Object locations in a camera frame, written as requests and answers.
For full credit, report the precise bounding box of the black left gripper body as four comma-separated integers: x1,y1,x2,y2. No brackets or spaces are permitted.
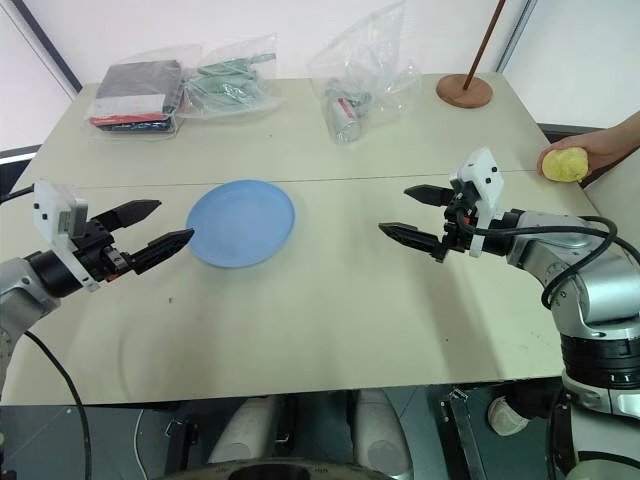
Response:
73,217,139,285

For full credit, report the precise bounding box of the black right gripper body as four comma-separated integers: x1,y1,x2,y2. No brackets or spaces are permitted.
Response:
432,182,477,264

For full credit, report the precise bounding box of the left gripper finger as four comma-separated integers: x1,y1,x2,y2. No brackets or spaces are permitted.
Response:
93,198,163,233
129,227,197,277

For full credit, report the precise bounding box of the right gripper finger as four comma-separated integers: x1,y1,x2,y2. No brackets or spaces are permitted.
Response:
377,221,446,258
403,183,457,207

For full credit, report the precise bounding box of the yellow potato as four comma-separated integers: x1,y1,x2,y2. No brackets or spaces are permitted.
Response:
537,145,590,184

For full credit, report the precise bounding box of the blue round plate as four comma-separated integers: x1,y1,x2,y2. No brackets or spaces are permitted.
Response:
185,179,297,270

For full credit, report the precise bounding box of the person's bare hand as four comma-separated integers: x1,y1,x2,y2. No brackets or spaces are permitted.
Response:
543,125,632,187

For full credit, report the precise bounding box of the brown round stand base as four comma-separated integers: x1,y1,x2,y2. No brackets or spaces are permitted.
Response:
435,72,494,108

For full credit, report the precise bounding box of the silver red-label can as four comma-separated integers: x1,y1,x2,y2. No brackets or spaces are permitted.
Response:
326,93,367,145

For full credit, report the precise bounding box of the plastic bag with dark boxes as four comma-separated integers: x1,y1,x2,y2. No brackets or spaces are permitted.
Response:
85,43,202,140

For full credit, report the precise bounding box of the clear plastic bag with can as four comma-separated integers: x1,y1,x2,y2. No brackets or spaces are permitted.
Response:
306,0,425,147

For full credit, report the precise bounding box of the brown wooden stand pole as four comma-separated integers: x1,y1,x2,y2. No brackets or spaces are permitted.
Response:
461,0,508,92

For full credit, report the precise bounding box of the plastic bag with green items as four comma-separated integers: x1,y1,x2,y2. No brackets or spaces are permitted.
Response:
178,31,287,122

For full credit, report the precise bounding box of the white shoe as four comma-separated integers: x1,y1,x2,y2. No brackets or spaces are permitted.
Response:
486,396,532,437

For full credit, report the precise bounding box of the white rounded robot leg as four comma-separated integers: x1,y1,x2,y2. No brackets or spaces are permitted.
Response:
206,396,282,467
353,388,415,475

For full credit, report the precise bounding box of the dark rounded robot body rim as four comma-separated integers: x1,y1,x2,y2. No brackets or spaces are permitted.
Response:
162,458,404,480

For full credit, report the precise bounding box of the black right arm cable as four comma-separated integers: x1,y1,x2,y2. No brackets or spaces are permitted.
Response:
447,212,623,310

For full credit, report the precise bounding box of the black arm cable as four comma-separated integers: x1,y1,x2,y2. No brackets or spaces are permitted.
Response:
447,212,623,310
22,330,94,480

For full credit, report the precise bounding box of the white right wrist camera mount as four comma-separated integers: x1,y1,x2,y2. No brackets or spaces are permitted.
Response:
448,146,507,259

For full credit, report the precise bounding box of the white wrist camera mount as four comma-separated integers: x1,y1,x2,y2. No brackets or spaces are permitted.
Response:
31,179,102,294
448,146,507,259

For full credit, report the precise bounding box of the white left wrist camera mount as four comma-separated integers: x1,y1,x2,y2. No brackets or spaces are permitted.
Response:
31,179,102,294

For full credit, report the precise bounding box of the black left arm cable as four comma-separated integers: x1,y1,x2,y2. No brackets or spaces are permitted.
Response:
22,330,94,480

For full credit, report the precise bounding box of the dark window frame bar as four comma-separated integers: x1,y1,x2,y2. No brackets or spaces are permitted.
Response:
22,0,84,97
496,0,532,72

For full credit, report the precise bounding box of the black table frame leg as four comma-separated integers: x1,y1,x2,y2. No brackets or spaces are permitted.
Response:
438,388,489,480

